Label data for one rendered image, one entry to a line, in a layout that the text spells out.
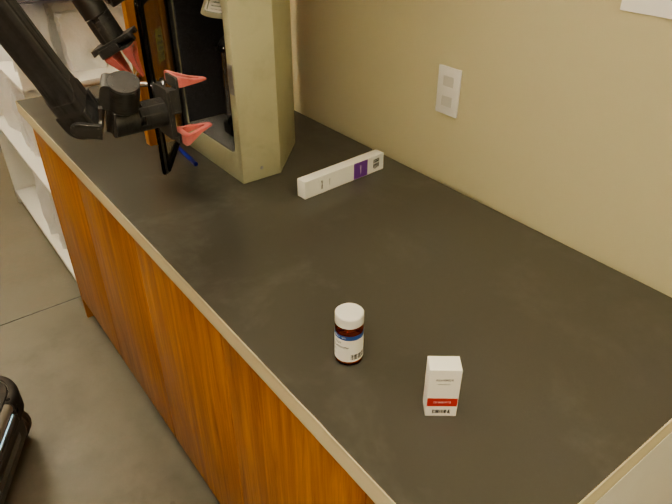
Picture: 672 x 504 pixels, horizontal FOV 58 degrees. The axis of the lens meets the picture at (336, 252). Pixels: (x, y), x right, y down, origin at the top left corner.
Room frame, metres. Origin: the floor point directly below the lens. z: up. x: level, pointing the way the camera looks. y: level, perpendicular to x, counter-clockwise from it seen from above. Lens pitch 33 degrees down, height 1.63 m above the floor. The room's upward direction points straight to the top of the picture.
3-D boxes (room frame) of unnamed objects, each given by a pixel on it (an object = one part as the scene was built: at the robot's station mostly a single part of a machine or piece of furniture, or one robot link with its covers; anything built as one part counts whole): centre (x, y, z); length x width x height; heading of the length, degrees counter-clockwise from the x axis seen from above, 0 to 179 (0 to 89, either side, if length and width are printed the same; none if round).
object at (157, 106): (1.15, 0.36, 1.20); 0.07 x 0.07 x 0.10; 37
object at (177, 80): (1.20, 0.30, 1.24); 0.09 x 0.07 x 0.07; 127
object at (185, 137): (1.20, 0.30, 1.17); 0.09 x 0.07 x 0.07; 127
